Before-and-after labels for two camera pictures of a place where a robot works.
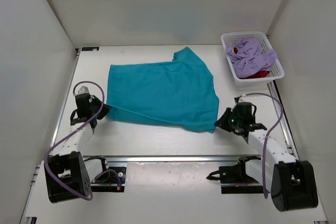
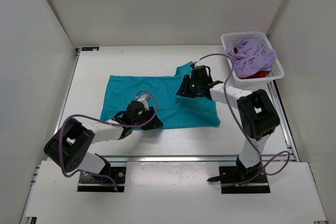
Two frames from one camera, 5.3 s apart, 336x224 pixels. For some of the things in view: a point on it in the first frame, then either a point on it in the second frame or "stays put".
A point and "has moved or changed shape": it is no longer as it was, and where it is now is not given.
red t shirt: (257, 75) stays put
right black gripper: (222, 123) → (185, 91)
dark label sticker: (90, 49) stays put
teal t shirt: (179, 93) has moved or changed shape
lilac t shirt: (251, 59) stays put
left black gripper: (105, 109) → (156, 123)
